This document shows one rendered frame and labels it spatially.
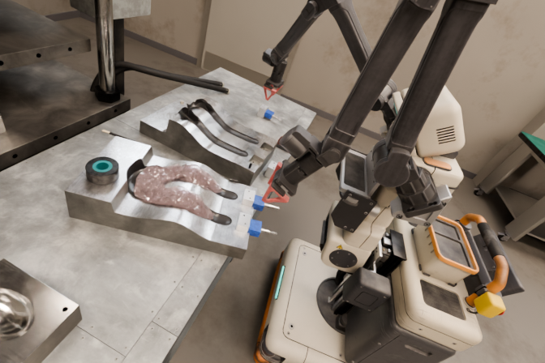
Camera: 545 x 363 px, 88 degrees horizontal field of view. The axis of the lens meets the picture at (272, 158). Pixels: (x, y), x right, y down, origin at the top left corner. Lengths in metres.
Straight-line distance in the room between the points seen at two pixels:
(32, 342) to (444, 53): 0.92
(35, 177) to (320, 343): 1.26
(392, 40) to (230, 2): 3.06
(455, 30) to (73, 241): 0.98
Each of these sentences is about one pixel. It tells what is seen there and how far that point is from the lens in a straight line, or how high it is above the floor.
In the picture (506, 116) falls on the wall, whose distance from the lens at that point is 4.06.
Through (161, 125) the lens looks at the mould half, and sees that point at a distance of 1.21.
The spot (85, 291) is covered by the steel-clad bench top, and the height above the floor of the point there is 0.80.
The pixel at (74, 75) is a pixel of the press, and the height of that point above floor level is 0.78.
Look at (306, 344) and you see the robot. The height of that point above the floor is 0.28.
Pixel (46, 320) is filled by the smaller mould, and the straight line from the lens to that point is 0.77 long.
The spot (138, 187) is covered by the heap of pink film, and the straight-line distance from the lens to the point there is 0.93.
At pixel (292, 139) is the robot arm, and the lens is 0.70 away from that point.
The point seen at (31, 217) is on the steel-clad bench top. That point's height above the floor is 0.80.
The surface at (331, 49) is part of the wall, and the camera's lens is 3.46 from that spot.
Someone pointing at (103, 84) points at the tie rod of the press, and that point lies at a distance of 1.44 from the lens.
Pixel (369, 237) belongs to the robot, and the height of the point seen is 0.88.
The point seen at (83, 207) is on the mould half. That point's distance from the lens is 0.92.
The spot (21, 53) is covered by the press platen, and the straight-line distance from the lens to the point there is 1.25.
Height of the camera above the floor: 1.56
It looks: 36 degrees down
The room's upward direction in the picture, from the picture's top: 22 degrees clockwise
